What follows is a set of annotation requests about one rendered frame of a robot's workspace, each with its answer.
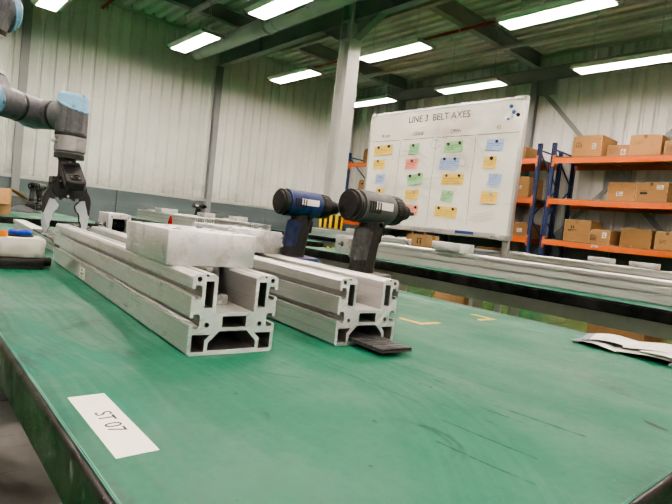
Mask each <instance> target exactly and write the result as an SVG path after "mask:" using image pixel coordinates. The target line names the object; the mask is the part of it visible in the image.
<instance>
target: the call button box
mask: <svg viewBox="0 0 672 504"><path fill-rule="evenodd" d="M45 245H46V240H45V239H43V238H41V237H40V236H34V235H15V234H10V233H8V237H2V236H0V268H3V269H36V270H42V269H44V266H51V257H45Z"/></svg>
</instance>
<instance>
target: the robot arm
mask: <svg viewBox="0 0 672 504"><path fill-rule="evenodd" d="M22 19H23V6H22V3H21V2H20V0H0V40H1V39H4V38H5V37H6V34H7V33H12V32H14V31H16V28H19V26H20V25H21V22H22ZM89 115H90V113H89V99H88V98H87V97H86V96H84V95H82V94H78V93H74V92H68V91H61V92H59V93H58V96H57V98H56V100H43V99H40V98H37V97H34V96H32V95H29V94H27V93H24V92H22V91H19V90H16V89H14V88H12V87H11V85H10V83H9V81H8V79H7V77H6V74H5V72H4V70H3V68H2V66H1V64H0V116H1V117H4V118H7V119H11V120H13V121H16V122H19V123H20V124H21V125H22V126H24V127H27V128H31V129H36V130H39V129H47V130H55V131H54V134H55V135H54V137H55V138H52V139H51V141H52V142H55V143H54V147H53V149H54V150H55V151H56V152H54V155H53V157H56V158H58V160H59V161H58V173H57V176H49V182H48V188H47V189H46V190H45V192H44V193H43V196H42V212H41V226H42V230H43V233H45V234H46V232H47V231H48V229H49V227H50V221H51V220H52V218H53V213H54V211H56V210H57V208H58V206H59V204H58V203H57V201H56V200H55V197H58V198H59V200H62V199H63V198H67V199H70V200H72V201H75V199H78V198H79V200H77V203H76V204H75V205H74V210H75V212H76V213H77V214H78V222H79V228H81V229H84V230H86V228H87V224H88V219H89V213H90V206H91V200H90V197H89V195H88V193H87V188H86V183H87V182H86V179H85V177H84V174H83V171H82V168H81V166H80V163H76V161H84V156H83V155H85V154H86V145H87V130H88V119H89Z"/></svg>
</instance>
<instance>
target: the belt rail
mask: <svg viewBox="0 0 672 504"><path fill-rule="evenodd" d="M13 222H14V223H15V224H14V223H13V226H14V227H15V228H17V229H27V230H31V231H32V235H34V236H40V237H41V238H43V239H45V240H46V245H45V247H46V248H48V249H50V250H51V251H53V252H54V247H55V245H54V243H53V242H52V240H51V239H49V238H47V237H45V236H43V235H41V234H39V233H37V232H35V231H33V230H32V229H42V228H41V227H39V226H37V225H35V224H33V223H30V222H28V221H26V220H21V219H13Z"/></svg>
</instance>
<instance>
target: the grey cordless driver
mask: <svg viewBox="0 0 672 504"><path fill-rule="evenodd" d="M338 209H339V213H340V215H341V216H342V218H344V219H345V220H349V221H352V222H359V226H358V227H357V228H355V230H354V235H353V239H352V244H351V248H350V253H349V257H350V263H349V267H348V270H353V271H357V272H362V273H366V274H371V275H376V276H380V277H385V278H389V279H391V276H390V275H389V274H385V273H380V272H374V266H375V261H376V255H377V250H378V245H379V243H381V238H382V233H383V229H382V228H385V226H386V225H390V226H393V225H395V226H396V225H397V224H400V222H401V221H404V220H407V219H408V218H409V217H410V216H414V213H413V212H411V211H410V208H409V207H408V206H406V205H405V203H404V202H403V200H402V199H400V198H399V197H395V196H391V195H388V194H383V193H378V192H373V191H368V190H362V189H352V188H350V189H347V190H345V191H344V192H343V193H342V195H341V196H340V199H339V203H338Z"/></svg>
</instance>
